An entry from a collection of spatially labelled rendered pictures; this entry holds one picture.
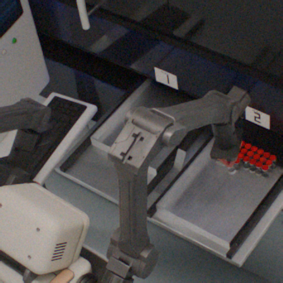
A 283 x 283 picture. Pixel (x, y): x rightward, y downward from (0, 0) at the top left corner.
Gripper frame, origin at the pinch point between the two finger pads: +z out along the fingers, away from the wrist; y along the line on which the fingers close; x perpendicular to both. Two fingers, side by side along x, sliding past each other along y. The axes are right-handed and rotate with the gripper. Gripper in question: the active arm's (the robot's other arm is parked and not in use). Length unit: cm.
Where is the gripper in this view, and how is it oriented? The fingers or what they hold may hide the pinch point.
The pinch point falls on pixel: (230, 162)
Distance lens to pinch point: 214.4
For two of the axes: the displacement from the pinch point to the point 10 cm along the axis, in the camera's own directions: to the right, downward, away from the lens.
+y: 3.2, -8.0, 5.2
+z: 2.0, 5.9, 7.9
